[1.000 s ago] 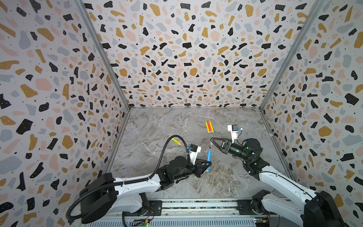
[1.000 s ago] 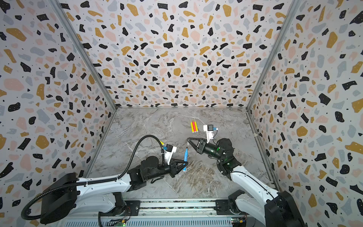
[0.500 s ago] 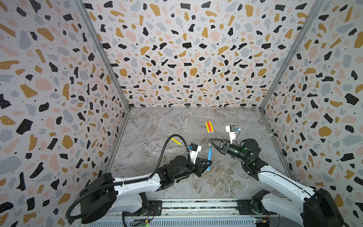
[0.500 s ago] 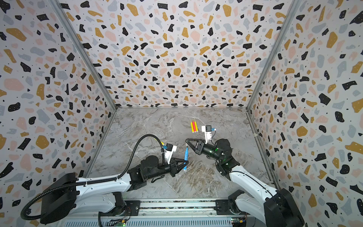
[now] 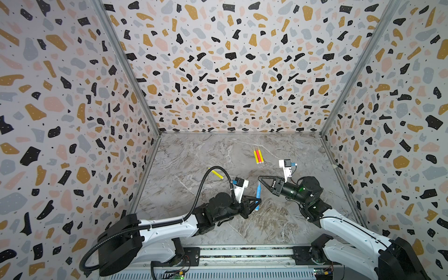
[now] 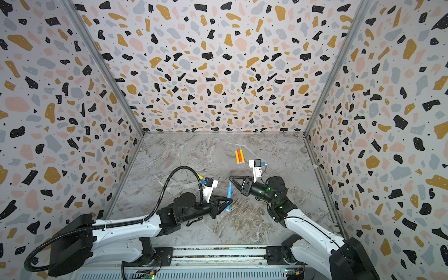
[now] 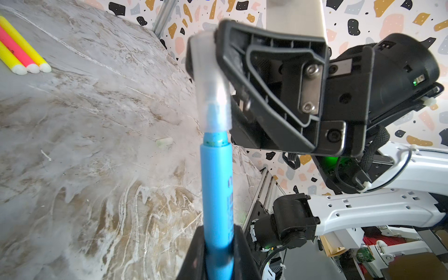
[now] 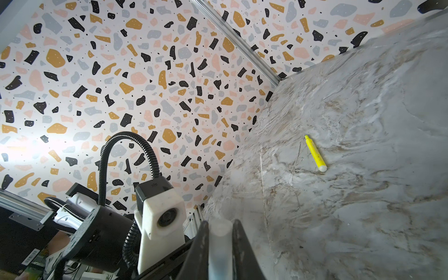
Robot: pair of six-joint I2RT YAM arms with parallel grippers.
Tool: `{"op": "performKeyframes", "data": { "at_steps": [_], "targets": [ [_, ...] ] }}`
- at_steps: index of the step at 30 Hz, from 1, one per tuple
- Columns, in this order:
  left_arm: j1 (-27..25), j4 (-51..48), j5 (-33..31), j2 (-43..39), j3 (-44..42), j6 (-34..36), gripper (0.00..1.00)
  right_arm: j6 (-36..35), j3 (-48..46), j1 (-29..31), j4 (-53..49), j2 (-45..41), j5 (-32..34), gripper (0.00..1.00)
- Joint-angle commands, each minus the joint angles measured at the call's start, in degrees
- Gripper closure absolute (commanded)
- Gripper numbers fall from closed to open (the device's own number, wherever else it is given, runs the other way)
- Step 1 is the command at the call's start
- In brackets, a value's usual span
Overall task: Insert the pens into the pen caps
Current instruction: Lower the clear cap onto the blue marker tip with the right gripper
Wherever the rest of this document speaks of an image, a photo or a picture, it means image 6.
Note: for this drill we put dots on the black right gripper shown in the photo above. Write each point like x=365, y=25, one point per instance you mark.
x=246, y=187

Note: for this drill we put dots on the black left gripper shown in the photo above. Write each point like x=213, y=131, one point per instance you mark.
x=214, y=207

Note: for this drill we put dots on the blue highlighter pen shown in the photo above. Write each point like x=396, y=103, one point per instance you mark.
x=229, y=195

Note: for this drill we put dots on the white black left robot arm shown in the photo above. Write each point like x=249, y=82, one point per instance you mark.
x=87, y=241

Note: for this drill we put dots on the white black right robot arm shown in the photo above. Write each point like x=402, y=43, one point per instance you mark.
x=328, y=253

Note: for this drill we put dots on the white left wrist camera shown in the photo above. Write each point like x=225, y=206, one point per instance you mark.
x=209, y=184

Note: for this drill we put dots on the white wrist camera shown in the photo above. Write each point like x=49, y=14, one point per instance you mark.
x=257, y=166
x=209, y=184

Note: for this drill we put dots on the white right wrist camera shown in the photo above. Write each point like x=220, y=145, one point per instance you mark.
x=257, y=166

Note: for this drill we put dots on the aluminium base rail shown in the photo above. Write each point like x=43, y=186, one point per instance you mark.
x=239, y=262

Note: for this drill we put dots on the metal corner post right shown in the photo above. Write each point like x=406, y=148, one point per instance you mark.
x=352, y=32

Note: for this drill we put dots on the metal corner post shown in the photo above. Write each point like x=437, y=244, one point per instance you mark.
x=84, y=34
x=352, y=32

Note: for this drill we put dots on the metal corner post left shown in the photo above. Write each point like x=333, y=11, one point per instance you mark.
x=84, y=34

